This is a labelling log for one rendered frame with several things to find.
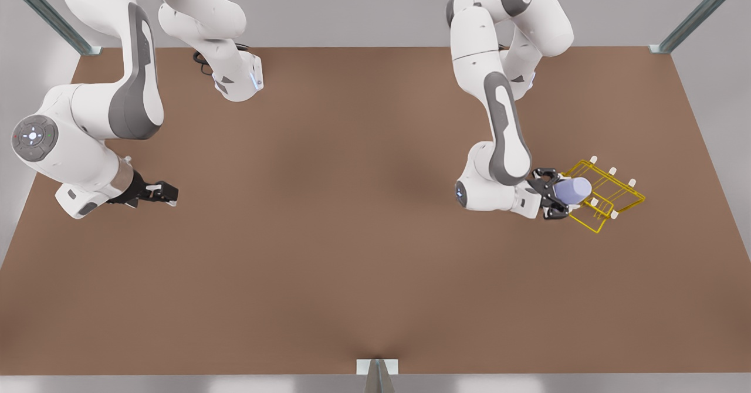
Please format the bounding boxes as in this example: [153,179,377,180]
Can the silver frame post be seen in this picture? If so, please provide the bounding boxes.
[0,0,102,56]
[649,0,751,54]
[357,358,399,393]

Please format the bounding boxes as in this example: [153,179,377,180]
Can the black cable loop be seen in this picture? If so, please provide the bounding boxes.
[193,43,251,77]

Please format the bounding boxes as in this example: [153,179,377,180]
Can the yellow wire cup holder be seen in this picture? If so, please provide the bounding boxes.
[561,156,646,234]

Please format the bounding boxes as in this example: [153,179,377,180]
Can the lavender cup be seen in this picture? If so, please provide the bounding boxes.
[553,177,593,207]

